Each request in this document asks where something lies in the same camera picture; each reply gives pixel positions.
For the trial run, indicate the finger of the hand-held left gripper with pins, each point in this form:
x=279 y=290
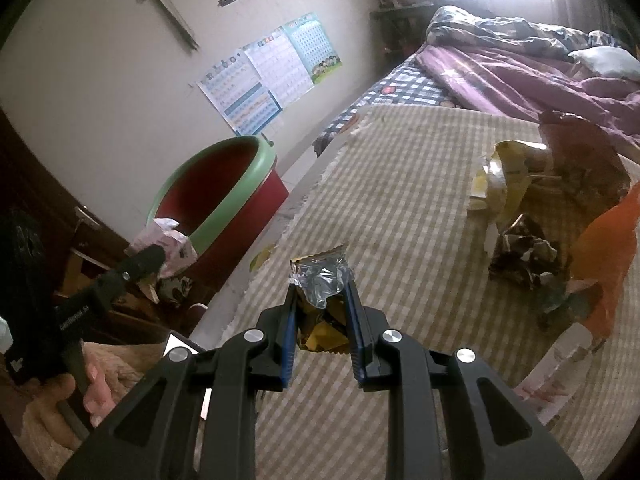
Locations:
x=140 y=262

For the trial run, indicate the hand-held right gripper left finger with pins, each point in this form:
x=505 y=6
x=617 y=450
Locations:
x=289 y=345

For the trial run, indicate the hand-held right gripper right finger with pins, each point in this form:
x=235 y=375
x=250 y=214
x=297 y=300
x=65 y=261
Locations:
x=356 y=345

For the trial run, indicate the pink wrapper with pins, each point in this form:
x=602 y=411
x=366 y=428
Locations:
x=177 y=245

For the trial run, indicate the silver yellow snack wrapper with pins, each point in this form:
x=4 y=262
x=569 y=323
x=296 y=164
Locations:
x=320 y=275

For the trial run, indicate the red bin with green rim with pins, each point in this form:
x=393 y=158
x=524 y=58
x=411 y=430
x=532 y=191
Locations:
x=210 y=195

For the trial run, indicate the yellow plastic wrapper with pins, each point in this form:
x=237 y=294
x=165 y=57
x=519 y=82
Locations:
x=505 y=180

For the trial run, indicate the brown foil wrapper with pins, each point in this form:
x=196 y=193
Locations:
x=585 y=160

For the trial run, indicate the person's left hand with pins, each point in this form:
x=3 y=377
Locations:
x=99 y=391

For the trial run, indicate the camouflage cushioned stool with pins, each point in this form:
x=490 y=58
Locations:
x=175 y=290

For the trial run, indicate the small yellow wrapper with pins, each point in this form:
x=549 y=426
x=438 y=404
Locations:
x=262 y=257

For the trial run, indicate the dark wooden door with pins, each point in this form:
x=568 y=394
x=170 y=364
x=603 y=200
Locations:
x=45 y=180

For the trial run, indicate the beige checked mat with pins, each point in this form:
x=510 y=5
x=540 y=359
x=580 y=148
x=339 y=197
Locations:
x=400 y=200

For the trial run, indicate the dark crumpled wrapper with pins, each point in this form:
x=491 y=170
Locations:
x=525 y=252

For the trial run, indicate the white long wrapper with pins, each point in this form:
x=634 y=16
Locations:
x=560 y=370

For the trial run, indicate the blue white checked bedsheet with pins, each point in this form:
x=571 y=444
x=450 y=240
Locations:
x=395 y=87

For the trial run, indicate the orange plastic bag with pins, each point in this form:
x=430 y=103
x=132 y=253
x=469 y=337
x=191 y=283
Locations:
x=607 y=260

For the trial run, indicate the purple blanket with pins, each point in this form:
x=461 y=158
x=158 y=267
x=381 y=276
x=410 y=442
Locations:
x=525 y=85

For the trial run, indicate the dark cluttered shelf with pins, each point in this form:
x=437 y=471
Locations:
x=397 y=17

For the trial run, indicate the blue white plaid quilt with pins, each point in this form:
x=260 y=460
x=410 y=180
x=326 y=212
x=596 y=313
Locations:
x=500 y=27

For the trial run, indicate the white pillow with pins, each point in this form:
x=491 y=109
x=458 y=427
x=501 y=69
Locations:
x=605 y=62

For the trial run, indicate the blue chart wall poster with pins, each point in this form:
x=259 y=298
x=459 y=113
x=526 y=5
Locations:
x=240 y=95

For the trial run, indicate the white chart wall poster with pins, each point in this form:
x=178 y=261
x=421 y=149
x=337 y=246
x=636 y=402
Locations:
x=280 y=67

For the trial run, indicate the wall bracket strip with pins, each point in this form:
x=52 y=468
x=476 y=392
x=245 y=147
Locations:
x=172 y=17

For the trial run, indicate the green blue wall poster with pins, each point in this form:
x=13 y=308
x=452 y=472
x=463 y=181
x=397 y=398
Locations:
x=315 y=47

